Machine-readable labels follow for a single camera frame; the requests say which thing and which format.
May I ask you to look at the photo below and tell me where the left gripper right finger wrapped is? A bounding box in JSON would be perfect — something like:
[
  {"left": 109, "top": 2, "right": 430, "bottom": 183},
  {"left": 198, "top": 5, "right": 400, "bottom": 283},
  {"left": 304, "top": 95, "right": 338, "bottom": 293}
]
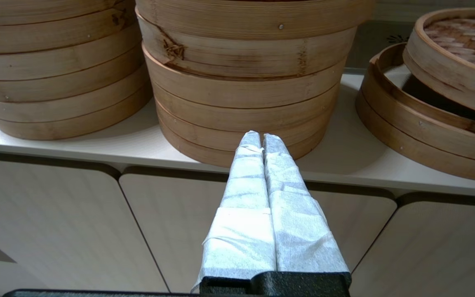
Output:
[{"left": 263, "top": 133, "right": 350, "bottom": 273}]

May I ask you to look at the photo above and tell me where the left gripper left finger wrapped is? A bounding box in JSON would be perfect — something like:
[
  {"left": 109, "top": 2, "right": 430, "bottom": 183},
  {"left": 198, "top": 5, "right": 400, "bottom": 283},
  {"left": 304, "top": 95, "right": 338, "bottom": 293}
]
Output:
[{"left": 192, "top": 131, "right": 277, "bottom": 291}]

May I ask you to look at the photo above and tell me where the white steamer liner cloth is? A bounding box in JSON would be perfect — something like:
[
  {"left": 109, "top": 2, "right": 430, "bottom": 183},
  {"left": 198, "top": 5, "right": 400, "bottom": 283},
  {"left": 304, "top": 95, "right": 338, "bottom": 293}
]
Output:
[{"left": 384, "top": 64, "right": 412, "bottom": 89}]

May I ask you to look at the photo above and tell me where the tall bamboo steamer stack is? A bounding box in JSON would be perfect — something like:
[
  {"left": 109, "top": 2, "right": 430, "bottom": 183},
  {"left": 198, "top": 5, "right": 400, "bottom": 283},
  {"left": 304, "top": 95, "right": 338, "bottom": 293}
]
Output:
[{"left": 0, "top": 0, "right": 153, "bottom": 141}]

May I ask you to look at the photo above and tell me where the woven bamboo steamer lid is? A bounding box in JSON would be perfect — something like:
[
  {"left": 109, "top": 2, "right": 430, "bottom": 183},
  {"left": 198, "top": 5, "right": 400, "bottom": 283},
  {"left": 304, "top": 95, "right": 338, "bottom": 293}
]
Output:
[{"left": 402, "top": 7, "right": 475, "bottom": 120}]

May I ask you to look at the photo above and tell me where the small bamboo steamer basket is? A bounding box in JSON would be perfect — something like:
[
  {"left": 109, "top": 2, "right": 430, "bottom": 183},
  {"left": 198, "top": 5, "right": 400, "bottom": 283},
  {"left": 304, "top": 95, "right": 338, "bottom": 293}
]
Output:
[{"left": 355, "top": 42, "right": 475, "bottom": 183}]

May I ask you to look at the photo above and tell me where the front bamboo steamer stack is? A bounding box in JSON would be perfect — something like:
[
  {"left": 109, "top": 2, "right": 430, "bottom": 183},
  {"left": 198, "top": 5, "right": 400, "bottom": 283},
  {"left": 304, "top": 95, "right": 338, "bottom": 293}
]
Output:
[{"left": 136, "top": 0, "right": 375, "bottom": 167}]

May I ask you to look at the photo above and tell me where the stainless steel vent plate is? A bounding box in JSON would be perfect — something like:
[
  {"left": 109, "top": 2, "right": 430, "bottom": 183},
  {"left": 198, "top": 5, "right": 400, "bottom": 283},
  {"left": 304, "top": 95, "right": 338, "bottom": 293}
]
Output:
[{"left": 347, "top": 21, "right": 416, "bottom": 71}]

